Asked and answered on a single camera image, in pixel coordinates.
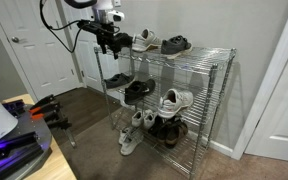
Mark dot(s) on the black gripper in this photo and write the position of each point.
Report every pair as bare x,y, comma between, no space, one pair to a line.
107,35

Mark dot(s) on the black sneaker white swoosh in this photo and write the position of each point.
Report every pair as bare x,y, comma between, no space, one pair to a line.
135,93

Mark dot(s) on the grey flat shoe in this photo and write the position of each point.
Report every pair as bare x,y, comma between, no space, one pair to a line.
117,81

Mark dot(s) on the black brown shoe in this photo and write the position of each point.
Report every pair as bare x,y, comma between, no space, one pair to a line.
155,128
172,133

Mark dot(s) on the black low sneaker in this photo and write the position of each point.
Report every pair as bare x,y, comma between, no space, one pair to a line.
125,40

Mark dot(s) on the white panel door dark knob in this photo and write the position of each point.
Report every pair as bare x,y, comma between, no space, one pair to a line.
89,66

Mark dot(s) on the white sneaker tan sole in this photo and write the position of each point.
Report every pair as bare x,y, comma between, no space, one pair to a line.
144,43

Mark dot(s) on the dark grey sneaker pale sole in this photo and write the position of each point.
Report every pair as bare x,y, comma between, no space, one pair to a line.
175,46

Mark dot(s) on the small white sneaker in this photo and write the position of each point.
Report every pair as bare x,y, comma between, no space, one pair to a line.
149,121
137,119

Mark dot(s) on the black clamp orange trigger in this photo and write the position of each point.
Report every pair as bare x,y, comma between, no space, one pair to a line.
44,100
57,121
47,108

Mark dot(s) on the white panel door silver knob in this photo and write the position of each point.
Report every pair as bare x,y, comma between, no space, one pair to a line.
27,56

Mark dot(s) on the off-white worn sneaker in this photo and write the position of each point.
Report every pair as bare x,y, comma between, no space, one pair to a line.
124,135
130,145

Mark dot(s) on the white sneaker red lining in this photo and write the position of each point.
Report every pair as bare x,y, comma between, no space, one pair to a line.
175,105

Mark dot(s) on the grey round mounting plate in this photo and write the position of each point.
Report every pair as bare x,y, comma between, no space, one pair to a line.
34,126

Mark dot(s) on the white baseboard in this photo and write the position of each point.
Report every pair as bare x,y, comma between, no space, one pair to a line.
220,148

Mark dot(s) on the plain white door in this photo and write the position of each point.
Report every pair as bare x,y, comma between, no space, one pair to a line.
280,100

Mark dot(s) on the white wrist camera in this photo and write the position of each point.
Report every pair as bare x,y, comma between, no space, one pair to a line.
115,16

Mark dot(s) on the white light switch plate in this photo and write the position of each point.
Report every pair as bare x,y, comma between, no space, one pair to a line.
118,3

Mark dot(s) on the black mounting bracket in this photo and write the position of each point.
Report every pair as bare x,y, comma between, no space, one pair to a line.
14,107

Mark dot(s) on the black aluminium rail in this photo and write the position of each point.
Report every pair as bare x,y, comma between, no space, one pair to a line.
17,160
17,141

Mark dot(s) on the white door frame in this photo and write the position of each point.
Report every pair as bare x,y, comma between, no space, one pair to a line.
260,83

